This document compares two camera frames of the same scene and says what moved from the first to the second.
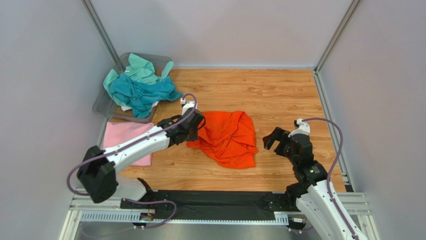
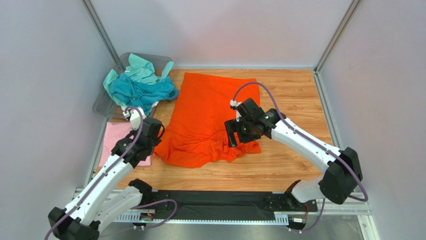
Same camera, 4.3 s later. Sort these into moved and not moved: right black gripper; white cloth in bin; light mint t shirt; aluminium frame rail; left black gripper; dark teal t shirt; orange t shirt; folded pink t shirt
Moved: orange t shirt; left black gripper; right black gripper
Not moved: light mint t shirt; folded pink t shirt; dark teal t shirt; aluminium frame rail; white cloth in bin
